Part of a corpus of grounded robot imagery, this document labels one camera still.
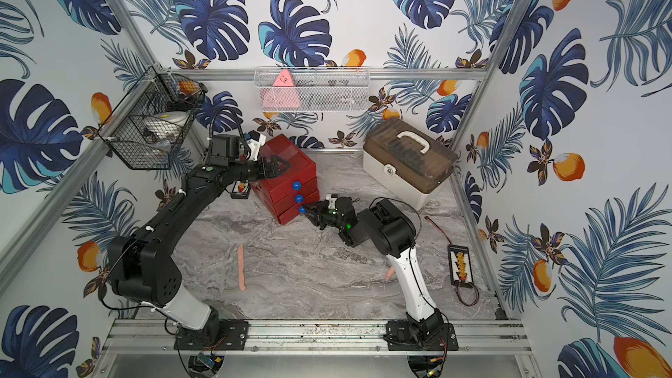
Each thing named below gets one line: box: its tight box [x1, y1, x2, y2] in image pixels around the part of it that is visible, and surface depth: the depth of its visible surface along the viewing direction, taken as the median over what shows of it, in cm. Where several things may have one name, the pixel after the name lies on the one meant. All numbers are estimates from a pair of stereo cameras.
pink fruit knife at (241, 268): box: [238, 243, 247, 292], surface depth 89 cm
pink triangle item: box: [260, 69, 301, 109], surface depth 92 cm
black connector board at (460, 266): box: [448, 244, 475, 287], surface depth 88 cm
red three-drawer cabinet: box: [250, 133, 321, 225], surface depth 90 cm
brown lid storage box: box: [362, 117, 459, 210], surface depth 97 cm
